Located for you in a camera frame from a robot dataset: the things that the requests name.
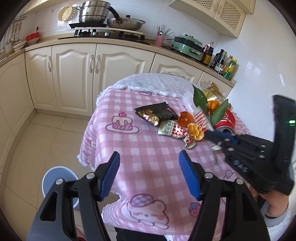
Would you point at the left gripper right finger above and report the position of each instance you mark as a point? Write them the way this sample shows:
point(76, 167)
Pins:
point(242, 219)

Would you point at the dark soy sauce bottle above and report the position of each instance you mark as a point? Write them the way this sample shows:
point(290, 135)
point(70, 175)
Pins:
point(207, 53)

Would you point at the green electric grill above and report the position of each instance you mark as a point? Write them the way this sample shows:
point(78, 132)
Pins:
point(188, 46)

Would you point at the gold snack bag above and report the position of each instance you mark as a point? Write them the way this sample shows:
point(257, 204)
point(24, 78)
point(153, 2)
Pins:
point(212, 92)

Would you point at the red bowl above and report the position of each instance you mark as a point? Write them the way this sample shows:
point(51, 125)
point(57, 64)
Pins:
point(32, 38)

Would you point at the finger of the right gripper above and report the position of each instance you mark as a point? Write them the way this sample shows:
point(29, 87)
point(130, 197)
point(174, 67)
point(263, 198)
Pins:
point(215, 137)

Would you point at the cream cabinets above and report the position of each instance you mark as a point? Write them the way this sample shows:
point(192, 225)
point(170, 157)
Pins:
point(226, 17)
point(66, 76)

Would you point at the pink checkered tablecloth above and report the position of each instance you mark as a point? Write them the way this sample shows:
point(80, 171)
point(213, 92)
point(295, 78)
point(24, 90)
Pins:
point(153, 195)

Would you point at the wok with lid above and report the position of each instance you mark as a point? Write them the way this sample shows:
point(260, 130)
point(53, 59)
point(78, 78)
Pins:
point(126, 23)

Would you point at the black glass bottle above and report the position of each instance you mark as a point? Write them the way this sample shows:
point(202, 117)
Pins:
point(216, 59)

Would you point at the red crushed soda can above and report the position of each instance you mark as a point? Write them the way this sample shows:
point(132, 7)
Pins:
point(227, 124)

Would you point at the hanging utensil rack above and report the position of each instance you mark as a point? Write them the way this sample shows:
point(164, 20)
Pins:
point(12, 34)

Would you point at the lower cream cabinets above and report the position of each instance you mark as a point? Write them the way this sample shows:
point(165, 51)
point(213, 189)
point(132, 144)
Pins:
point(66, 76)

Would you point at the stainless steamer pot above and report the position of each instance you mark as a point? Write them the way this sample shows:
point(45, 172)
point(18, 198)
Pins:
point(93, 11)

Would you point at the person right hand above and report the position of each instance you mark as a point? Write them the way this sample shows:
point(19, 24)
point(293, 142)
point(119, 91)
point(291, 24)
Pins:
point(278, 202)

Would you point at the black snack wrapper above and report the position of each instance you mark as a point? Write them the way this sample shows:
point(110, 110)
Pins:
point(156, 113)

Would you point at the green yellow bottle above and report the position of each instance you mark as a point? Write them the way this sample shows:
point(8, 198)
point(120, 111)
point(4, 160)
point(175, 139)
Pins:
point(230, 68)

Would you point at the pink utensil cup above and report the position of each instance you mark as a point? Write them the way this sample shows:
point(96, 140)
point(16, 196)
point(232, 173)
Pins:
point(159, 40)

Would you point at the red white strawberry wrapper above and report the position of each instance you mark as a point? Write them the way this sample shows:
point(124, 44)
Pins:
point(172, 129)

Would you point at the black gas stove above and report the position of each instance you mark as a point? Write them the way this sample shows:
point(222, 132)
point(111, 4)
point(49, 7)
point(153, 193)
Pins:
point(108, 33)

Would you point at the upper cream cabinets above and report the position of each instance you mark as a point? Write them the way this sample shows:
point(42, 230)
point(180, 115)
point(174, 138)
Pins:
point(226, 17)

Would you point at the green leaf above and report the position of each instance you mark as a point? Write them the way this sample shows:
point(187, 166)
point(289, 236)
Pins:
point(199, 99)

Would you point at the cream perforated plate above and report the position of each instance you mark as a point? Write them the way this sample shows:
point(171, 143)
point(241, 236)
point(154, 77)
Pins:
point(67, 13)

